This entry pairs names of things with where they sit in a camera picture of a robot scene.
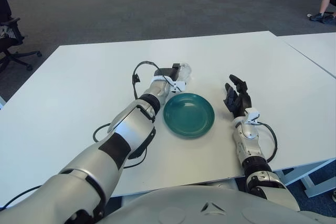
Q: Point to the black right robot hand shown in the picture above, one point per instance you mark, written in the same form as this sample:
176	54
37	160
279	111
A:
240	100

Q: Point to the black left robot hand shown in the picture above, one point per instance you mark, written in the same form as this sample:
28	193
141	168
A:
165	72

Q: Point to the clear plastic water bottle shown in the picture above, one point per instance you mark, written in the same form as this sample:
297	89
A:
186	73

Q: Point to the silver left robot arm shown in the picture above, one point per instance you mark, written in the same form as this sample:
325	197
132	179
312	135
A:
131	121

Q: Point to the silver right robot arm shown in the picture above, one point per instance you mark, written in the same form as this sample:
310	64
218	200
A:
249	140

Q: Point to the green round plate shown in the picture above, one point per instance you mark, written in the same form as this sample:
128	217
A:
189	115

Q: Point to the grey robot torso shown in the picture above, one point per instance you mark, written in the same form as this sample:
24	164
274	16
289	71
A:
210	208

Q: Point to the seated person in shorts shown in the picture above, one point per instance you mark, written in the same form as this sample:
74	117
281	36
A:
325	1

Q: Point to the black office chair with armrest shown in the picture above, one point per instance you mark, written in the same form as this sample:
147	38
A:
13	28

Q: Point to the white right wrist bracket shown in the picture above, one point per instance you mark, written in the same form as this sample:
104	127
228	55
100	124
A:
253	115

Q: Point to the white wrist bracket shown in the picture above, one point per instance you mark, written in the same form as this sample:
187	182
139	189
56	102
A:
253	115
179	86

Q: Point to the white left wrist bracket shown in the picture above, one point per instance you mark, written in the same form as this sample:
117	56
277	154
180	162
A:
179	86

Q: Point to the white table frame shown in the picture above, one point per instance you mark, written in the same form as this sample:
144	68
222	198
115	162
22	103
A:
309	174

